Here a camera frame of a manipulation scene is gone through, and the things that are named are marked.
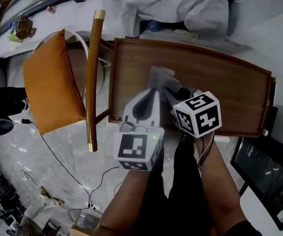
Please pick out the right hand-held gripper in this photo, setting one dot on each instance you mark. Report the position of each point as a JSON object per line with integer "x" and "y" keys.
{"x": 200, "y": 117}

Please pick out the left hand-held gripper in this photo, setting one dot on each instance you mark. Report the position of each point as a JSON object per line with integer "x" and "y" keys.
{"x": 141, "y": 134}

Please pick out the brown wooden top surface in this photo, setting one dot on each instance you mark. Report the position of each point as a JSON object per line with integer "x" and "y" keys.
{"x": 217, "y": 87}

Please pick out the grey cloth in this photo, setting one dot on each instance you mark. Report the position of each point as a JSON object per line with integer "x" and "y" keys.
{"x": 162, "y": 79}

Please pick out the person's left forearm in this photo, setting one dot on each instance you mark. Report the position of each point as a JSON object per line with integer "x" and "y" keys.
{"x": 124, "y": 200}

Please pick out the person's right forearm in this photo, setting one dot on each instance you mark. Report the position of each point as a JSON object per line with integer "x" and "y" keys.
{"x": 220, "y": 185}

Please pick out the brass knob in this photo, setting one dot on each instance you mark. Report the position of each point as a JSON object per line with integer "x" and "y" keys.
{"x": 265, "y": 132}

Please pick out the person's black trousers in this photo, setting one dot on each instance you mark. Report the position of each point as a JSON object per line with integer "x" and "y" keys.
{"x": 180, "y": 193}

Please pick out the black flat screen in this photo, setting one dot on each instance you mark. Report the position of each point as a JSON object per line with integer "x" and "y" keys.
{"x": 266, "y": 178}

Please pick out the white round chair back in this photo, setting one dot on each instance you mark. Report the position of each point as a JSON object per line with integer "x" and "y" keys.
{"x": 78, "y": 55}

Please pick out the blue crumpled item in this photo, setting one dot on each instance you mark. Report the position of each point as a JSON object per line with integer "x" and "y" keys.
{"x": 154, "y": 25}

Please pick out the orange cushion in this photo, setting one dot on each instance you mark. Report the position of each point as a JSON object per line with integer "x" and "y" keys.
{"x": 50, "y": 82}

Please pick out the grey crumpled sheet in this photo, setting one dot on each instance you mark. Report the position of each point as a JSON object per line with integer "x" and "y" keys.
{"x": 170, "y": 1}

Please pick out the person's black sleeve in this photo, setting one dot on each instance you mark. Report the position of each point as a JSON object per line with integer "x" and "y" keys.
{"x": 239, "y": 230}

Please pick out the small red bottle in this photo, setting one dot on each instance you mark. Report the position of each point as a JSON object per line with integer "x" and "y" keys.
{"x": 50, "y": 9}

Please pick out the brown bag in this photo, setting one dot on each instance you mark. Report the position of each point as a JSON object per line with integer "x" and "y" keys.
{"x": 24, "y": 28}

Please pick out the gold frame stand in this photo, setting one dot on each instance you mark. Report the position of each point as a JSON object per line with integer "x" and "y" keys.
{"x": 84, "y": 221}

